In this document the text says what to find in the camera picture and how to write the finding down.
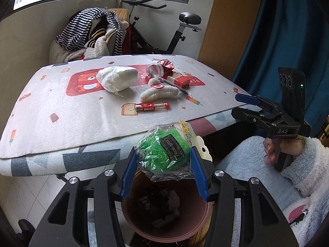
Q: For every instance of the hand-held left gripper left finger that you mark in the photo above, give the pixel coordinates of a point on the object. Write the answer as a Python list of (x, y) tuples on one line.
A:
[(128, 175)]

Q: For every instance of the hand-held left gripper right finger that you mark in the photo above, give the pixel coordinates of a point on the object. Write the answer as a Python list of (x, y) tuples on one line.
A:
[(201, 177)]

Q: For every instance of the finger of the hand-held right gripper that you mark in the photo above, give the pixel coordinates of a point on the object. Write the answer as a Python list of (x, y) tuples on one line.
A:
[(244, 98), (246, 115)]

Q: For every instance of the pink plastic bin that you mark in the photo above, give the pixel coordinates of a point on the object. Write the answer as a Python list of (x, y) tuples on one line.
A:
[(190, 211)]

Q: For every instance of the clear wrapper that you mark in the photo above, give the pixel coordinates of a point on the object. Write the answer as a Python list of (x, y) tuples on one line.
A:
[(172, 199)]

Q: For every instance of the green scrubber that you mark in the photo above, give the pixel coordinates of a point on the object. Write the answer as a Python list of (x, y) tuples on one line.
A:
[(159, 149)]

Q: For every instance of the person's right forearm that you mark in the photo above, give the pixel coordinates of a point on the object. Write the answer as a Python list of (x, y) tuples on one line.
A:
[(308, 164)]

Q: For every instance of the person's right hand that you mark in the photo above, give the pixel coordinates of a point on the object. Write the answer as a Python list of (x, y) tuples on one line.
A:
[(270, 151)]

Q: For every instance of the light blue fleece robe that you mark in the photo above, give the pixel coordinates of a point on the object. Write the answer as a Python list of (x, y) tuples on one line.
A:
[(244, 159)]

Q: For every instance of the red carton box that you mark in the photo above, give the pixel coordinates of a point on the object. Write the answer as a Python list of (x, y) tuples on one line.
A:
[(182, 79)]

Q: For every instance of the wooden cabinet side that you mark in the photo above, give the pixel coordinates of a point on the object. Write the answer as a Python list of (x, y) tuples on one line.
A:
[(231, 30)]

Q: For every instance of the red clear tube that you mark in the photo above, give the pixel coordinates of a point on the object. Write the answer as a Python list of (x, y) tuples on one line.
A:
[(147, 106)]

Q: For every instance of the blue curtain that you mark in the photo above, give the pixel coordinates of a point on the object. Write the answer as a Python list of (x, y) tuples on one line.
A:
[(282, 30)]

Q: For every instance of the pen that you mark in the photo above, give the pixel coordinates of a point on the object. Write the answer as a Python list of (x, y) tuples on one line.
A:
[(169, 82)]

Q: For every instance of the white fluffy hair clip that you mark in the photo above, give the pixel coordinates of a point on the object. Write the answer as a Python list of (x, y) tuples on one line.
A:
[(159, 94)]

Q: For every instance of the crushed red can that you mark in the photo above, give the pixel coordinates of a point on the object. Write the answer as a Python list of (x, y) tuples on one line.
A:
[(164, 65)]

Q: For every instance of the black exercise bike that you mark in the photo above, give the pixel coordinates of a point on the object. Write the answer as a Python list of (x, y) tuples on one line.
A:
[(174, 41)]

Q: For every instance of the geometric pattern tablecloth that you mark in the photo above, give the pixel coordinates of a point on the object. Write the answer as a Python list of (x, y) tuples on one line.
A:
[(38, 162)]

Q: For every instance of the white plastic bag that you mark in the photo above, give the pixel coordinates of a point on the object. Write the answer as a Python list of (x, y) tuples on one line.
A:
[(115, 78)]

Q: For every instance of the black chair caster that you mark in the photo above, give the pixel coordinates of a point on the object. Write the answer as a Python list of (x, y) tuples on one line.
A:
[(25, 227)]

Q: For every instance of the cream fleece jacket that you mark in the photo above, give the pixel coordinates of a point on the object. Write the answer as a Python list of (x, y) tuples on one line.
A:
[(97, 49)]

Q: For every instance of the red garment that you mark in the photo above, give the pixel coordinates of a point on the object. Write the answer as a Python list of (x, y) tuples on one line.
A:
[(127, 41)]

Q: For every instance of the black jacket with striped cuffs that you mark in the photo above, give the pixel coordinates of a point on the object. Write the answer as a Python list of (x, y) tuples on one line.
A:
[(96, 34)]

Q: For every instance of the beige chair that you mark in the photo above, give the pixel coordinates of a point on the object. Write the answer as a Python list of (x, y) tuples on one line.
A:
[(120, 12)]

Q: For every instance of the striped shirt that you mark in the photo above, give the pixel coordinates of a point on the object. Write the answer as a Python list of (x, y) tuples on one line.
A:
[(77, 25)]

